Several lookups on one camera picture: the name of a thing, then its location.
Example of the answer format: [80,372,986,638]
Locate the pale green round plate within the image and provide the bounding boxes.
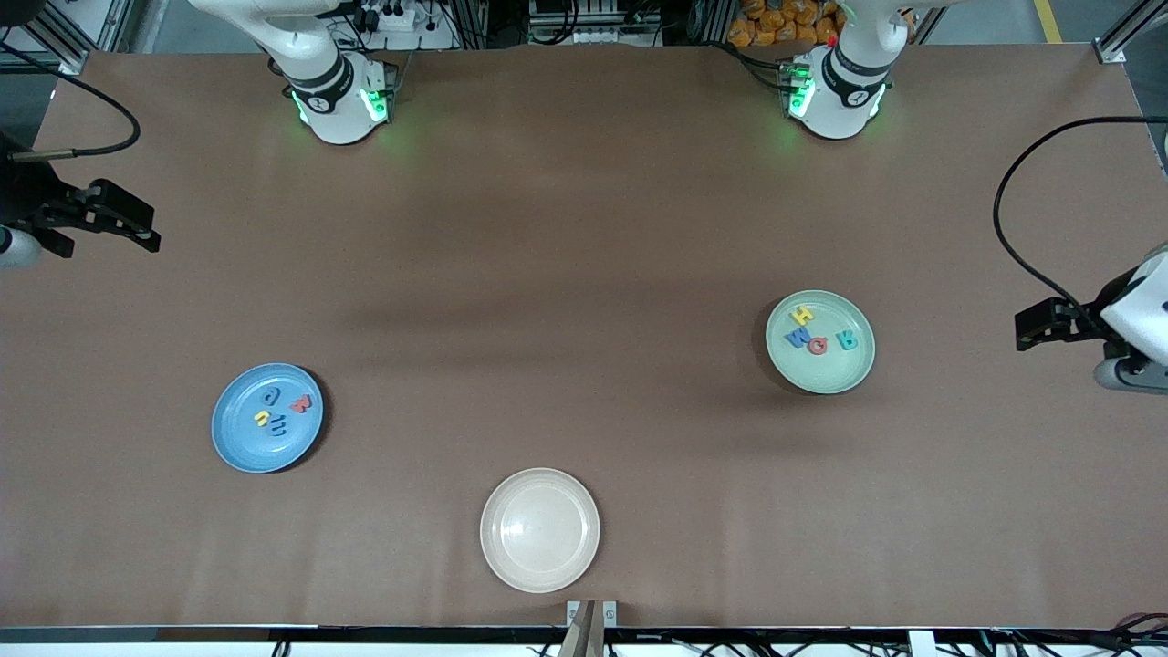
[765,289,877,396]

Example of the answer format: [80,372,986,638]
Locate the blue round plate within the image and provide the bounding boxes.
[211,362,325,475]

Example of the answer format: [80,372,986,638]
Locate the white power strip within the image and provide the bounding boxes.
[360,3,428,30]

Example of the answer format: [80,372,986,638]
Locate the bag of oranges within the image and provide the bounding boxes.
[727,0,845,48]

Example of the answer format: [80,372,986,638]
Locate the brown table cover sheet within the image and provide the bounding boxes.
[0,44,1168,631]

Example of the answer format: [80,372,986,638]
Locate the beige round plate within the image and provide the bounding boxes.
[479,467,602,595]

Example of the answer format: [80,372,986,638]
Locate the long white socket strip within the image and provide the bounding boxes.
[532,26,660,45]

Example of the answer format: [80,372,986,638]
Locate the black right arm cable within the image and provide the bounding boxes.
[0,41,142,163]

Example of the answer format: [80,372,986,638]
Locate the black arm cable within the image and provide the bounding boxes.
[0,41,142,163]
[992,115,1168,322]

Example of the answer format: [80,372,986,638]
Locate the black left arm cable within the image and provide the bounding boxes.
[992,115,1168,322]

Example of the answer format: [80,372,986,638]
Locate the aluminium frame profile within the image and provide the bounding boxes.
[0,0,124,76]
[1095,0,1168,65]

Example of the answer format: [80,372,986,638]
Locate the tangled floor cables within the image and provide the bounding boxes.
[981,611,1168,657]

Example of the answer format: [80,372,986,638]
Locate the black table edge rail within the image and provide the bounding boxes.
[0,625,1168,645]

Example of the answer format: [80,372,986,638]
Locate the small metal edge bracket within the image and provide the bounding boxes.
[566,600,619,631]

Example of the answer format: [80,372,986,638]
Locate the tan upright post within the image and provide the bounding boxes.
[558,600,605,657]

